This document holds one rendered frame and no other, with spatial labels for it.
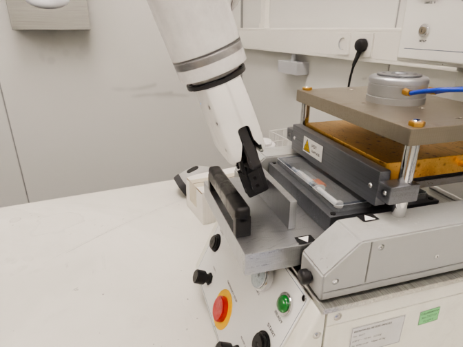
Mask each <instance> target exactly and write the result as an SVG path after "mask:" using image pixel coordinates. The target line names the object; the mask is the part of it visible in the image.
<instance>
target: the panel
mask: <svg viewBox="0 0 463 347"><path fill-rule="evenodd" d="M214 235H217V236H218V246H217V247H216V249H215V250H211V249H210V247H209V245H208V247H207V249H206V251H205V253H204V256H203V258H202V260H201V261H200V264H199V266H198V268H197V269H200V270H204V271H206V272H207V274H208V273H212V275H213V278H212V283H211V284H210V285H207V283H204V284H203V285H202V284H201V285H200V286H201V288H202V292H203V295H204V298H205V301H206V305H207V308H208V311H209V314H210V317H211V320H212V324H213V326H214V330H215V333H216V336H217V339H218V341H224V342H230V343H231V344H232V346H235V345H239V347H252V346H251V344H252V339H253V338H254V335H255V334H256V333H264V334H265V336H266V338H267V347H284V346H285V344H286V343H287V340H288V339H289V337H290V335H291V334H292V332H293V330H294V328H295V327H296V325H297V323H298V321H299V320H300V318H301V316H302V314H303V313H304V311H305V309H306V307H307V306H308V304H309V302H310V301H311V298H310V296H309V295H308V294H307V292H306V291H305V289H304V288H303V287H302V285H301V284H300V282H299V281H298V280H297V278H296V277H295V275H294V274H293V273H292V272H291V270H290V268H289V267H287V268H283V269H277V270H274V280H273V282H272V284H271V286H270V288H269V289H268V290H267V291H265V292H262V291H257V290H256V289H255V288H254V287H253V285H252V283H251V275H244V273H243V271H242V269H241V268H240V266H239V264H238V262H237V260H236V258H235V256H234V254H233V252H232V250H231V248H230V246H229V244H228V242H227V240H226V238H225V236H224V234H223V232H222V230H221V228H220V226H219V224H218V226H217V227H216V230H215V232H214ZM220 295H222V296H225V297H226V298H227V301H228V311H227V316H226V318H225V320H224V321H223V322H216V321H215V320H214V317H213V313H212V311H213V305H214V302H215V300H216V298H217V297H218V296H220ZM281 295H286V296H287V297H288V300H289V305H288V309H287V311H286V312H285V313H281V312H280V311H279V310H278V309H277V306H276V302H277V299H278V298H279V296H281Z"/></svg>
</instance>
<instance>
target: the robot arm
mask: <svg viewBox="0 0 463 347"><path fill-rule="evenodd" d="M239 1H240V0H147V2H148V5H149V7H150V10H151V11H152V14H153V17H154V20H155V22H156V24H157V26H158V29H159V32H160V33H161V36H162V38H163V41H164V43H165V46H166V48H167V51H168V53H169V56H170V58H171V60H172V63H173V65H174V68H175V70H176V73H177V74H178V77H179V80H180V82H181V83H182V84H187V85H186V87H187V90H188V91H189V92H196V94H197V97H198V100H199V103H200V106H201V109H202V111H203V114H204V117H205V120H206V122H207V125H208V127H209V131H210V134H211V135H212V139H213V141H214V144H215V146H216V148H217V149H218V150H219V152H220V153H221V154H222V155H223V157H224V158H225V159H226V160H227V162H228V163H230V164H232V165H236V167H237V169H240V170H238V171H237V172H238V175H239V177H240V181H241V182H242V185H243V188H244V190H245V193H246V194H247V195H248V196H249V197H250V198H252V197H254V196H256V195H258V194H259V193H262V192H264V191H266V190H268V188H269V186H268V184H267V180H266V177H265V174H264V171H263V168H262V165H261V162H260V159H259V157H258V152H257V150H259V151H260V152H264V150H265V142H264V139H263V135H262V132H261V129H260V125H259V124H258V120H257V118H256V114H255V111H254V109H253V106H252V104H251V101H250V99H249V95H248V93H247V90H246V88H245V85H244V83H243V80H242V78H241V76H240V75H241V74H242V73H243V72H244V71H245V69H246V67H245V64H244V62H245V60H246V59H247V57H246V55H245V51H244V48H243V45H242V42H241V40H240V35H239V33H238V29H237V27H236V22H235V20H234V16H233V14H232V11H233V10H234V8H235V7H236V6H237V5H238V3H239ZM256 149H257V150H256Z"/></svg>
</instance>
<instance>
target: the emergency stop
mask: <svg viewBox="0 0 463 347"><path fill-rule="evenodd" d="M227 311H228V301H227V298H226V297H225V296H222V295H220V296H218V297H217V298H216V300H215V302H214V305H213V311H212V313H213V317H214V320H215V321H216V322H223V321H224V320H225V318H226V316H227Z"/></svg>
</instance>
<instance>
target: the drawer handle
mask: <svg viewBox="0 0 463 347"><path fill-rule="evenodd" d="M208 185H209V190H210V191H216V192H217V194H218V196H219V197H220V199H221V200H222V202H223V204H224V205H225V207H226V209H227V210H228V212H229V214H230V216H231V218H232V219H233V221H234V235H235V236H236V238H239V237H244V236H249V235H251V216H250V208H249V206H248V204H247V203H246V202H245V201H244V199H243V197H242V196H241V195H240V194H239V192H238V191H237V189H236V188H235V186H233V184H232V182H231V181H230V180H229V178H228V177H227V176H226V174H225V173H224V171H223V170H222V169H221V168H220V167H219V166H213V167H210V168H209V173H208Z"/></svg>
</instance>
